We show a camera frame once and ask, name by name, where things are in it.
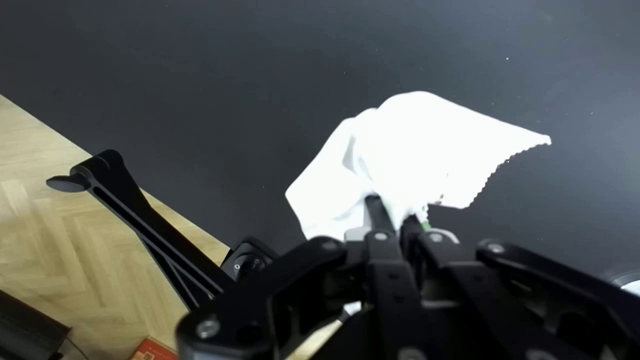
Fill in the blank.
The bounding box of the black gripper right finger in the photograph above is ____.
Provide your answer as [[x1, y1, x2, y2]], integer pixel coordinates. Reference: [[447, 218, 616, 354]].
[[397, 214, 640, 360]]

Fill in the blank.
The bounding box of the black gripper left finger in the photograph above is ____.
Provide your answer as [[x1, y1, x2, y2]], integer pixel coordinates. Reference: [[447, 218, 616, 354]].
[[175, 193, 427, 360]]

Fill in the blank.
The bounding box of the white patterned cloth towel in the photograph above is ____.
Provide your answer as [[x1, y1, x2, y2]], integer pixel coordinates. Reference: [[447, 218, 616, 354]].
[[283, 90, 554, 241]]

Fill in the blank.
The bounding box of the small orange box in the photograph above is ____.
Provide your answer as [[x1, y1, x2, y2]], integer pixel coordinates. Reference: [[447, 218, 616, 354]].
[[127, 335, 178, 360]]

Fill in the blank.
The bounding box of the black box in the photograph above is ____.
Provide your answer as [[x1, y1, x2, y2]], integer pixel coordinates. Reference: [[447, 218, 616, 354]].
[[0, 288, 71, 360]]

